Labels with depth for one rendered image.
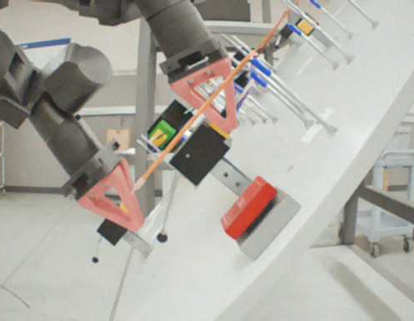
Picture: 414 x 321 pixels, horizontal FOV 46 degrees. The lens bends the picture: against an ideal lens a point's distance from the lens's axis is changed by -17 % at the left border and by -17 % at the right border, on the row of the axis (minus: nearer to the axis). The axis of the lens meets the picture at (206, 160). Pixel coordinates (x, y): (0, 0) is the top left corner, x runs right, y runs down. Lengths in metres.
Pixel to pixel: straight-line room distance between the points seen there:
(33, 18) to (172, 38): 8.03
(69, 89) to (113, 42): 7.65
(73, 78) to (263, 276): 0.31
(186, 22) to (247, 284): 0.30
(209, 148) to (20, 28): 8.09
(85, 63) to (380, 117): 0.33
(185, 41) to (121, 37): 7.66
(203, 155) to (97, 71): 0.15
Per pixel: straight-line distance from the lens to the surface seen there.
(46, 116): 0.65
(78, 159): 0.64
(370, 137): 0.41
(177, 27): 0.60
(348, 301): 1.13
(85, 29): 8.35
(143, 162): 1.63
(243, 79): 1.32
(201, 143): 0.62
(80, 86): 0.60
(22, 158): 8.48
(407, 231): 4.71
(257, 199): 0.43
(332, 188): 0.41
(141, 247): 1.01
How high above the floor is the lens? 1.18
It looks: 5 degrees down
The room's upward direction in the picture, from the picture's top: straight up
